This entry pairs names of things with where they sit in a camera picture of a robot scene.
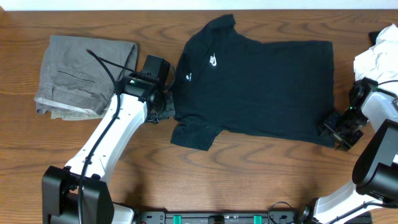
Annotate folded grey shorts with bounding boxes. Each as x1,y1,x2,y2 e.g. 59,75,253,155
34,35,138,121

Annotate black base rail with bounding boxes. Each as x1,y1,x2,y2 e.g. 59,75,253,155
132,210,298,224

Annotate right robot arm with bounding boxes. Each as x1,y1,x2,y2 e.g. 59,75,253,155
299,78,397,223

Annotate black Nike t-shirt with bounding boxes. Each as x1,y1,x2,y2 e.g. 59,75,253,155
171,14,334,151

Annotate black garment under white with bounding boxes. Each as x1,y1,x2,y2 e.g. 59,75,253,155
369,31,380,46

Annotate white crumpled garment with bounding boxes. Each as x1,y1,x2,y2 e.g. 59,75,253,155
353,24,397,95

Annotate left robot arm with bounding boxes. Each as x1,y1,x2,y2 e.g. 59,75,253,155
42,55,175,223

